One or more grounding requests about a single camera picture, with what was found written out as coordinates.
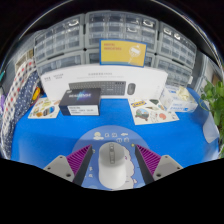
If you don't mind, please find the small black box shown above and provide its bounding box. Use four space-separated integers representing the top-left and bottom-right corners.
58 87 102 117

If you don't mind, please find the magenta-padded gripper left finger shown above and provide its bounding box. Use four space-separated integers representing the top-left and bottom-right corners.
43 143 94 187

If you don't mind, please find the white keyboard packaging box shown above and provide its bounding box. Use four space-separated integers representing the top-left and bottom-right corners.
39 63 169 103

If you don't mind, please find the green plant in white pot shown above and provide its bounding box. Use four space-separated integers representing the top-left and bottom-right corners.
198 79 224 159

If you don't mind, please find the grey computer mouse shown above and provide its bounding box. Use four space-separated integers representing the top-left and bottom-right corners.
97 141 129 190

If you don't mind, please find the yellow and blue box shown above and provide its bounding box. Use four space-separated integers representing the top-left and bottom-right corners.
99 38 148 68

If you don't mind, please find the round blue bunny mouse pad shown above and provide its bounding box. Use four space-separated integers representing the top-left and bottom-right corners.
71 128 148 191

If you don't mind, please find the navy dotted cloth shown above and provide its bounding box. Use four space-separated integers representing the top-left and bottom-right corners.
6 69 42 158

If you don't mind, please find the white dotted cloth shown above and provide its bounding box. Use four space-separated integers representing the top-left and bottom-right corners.
0 59 37 158

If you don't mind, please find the white and blue glove box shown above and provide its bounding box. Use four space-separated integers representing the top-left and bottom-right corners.
159 84 199 114

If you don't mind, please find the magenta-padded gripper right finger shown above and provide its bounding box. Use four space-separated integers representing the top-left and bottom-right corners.
134 143 184 185

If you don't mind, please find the small cartoon sticker sheet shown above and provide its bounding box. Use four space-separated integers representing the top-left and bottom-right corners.
27 96 62 120

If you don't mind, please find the large cartoon sticker sheet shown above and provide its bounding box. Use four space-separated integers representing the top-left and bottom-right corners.
128 97 180 126

